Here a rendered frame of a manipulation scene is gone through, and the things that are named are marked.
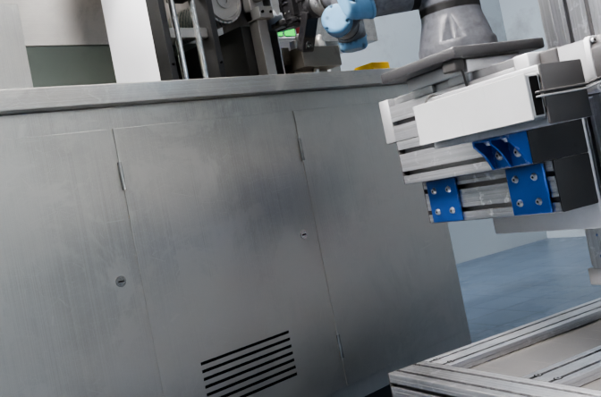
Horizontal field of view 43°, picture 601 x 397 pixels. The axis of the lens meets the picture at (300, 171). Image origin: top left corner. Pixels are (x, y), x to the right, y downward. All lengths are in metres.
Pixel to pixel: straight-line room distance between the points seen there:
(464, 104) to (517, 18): 3.97
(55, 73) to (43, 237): 0.83
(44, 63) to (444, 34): 1.16
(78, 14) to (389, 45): 2.68
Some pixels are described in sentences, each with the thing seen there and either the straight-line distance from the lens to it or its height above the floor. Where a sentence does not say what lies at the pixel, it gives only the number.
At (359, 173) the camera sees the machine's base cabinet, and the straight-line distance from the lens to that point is 1.99.
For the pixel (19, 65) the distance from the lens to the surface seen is 1.88.
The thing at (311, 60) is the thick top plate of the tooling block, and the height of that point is 0.99.
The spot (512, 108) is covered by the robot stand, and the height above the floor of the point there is 0.68.
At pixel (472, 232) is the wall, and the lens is 4.84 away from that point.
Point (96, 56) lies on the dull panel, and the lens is 2.29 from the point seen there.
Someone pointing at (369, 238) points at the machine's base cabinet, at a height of 0.47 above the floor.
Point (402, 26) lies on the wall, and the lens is 4.75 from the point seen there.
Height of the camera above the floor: 0.63
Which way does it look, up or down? 1 degrees up
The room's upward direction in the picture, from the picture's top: 11 degrees counter-clockwise
